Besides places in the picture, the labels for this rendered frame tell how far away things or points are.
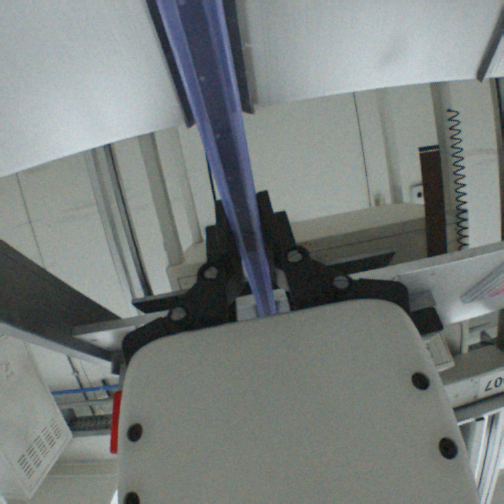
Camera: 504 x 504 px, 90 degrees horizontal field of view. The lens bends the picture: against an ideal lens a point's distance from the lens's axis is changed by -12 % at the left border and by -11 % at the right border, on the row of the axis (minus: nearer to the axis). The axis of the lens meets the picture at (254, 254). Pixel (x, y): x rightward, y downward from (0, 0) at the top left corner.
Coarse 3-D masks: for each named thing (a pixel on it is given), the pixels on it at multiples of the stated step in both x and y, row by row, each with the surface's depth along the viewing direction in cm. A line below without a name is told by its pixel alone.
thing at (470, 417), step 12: (480, 384) 51; (492, 384) 51; (480, 396) 52; (492, 396) 52; (456, 408) 52; (468, 408) 51; (480, 408) 50; (492, 408) 49; (468, 420) 49; (480, 420) 49; (468, 432) 55; (480, 432) 49; (468, 444) 55; (480, 444) 50
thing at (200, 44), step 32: (160, 0) 5; (192, 0) 5; (192, 32) 6; (224, 32) 6; (192, 64) 7; (224, 64) 7; (192, 96) 7; (224, 96) 7; (224, 128) 8; (224, 160) 9; (224, 192) 11; (256, 224) 13; (256, 256) 15; (256, 288) 19
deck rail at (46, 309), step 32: (0, 256) 19; (0, 288) 19; (32, 288) 22; (64, 288) 26; (0, 320) 18; (32, 320) 21; (64, 320) 25; (96, 320) 30; (64, 352) 26; (96, 352) 29
